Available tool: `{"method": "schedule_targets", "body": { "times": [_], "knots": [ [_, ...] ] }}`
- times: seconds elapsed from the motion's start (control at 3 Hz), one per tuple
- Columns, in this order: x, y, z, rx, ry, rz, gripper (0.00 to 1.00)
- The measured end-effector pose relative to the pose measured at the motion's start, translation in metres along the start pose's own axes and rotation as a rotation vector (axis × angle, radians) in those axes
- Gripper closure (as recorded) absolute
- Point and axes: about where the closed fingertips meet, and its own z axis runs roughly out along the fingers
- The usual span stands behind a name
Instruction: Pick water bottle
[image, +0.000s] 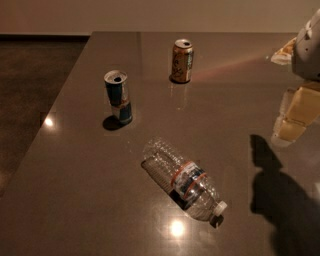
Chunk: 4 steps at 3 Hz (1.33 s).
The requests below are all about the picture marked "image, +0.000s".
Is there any orange soda can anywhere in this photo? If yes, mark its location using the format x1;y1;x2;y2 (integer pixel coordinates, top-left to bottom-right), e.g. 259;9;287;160
171;39;194;83

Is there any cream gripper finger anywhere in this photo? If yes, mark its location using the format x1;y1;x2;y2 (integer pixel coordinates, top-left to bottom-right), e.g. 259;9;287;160
271;37;296;65
271;82;320;147

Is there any blue silver energy drink can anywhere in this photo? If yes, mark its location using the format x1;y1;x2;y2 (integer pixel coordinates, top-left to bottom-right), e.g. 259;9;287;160
104;70;132;125

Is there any clear plastic water bottle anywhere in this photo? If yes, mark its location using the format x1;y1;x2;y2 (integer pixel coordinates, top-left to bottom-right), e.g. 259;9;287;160
141;137;227;225

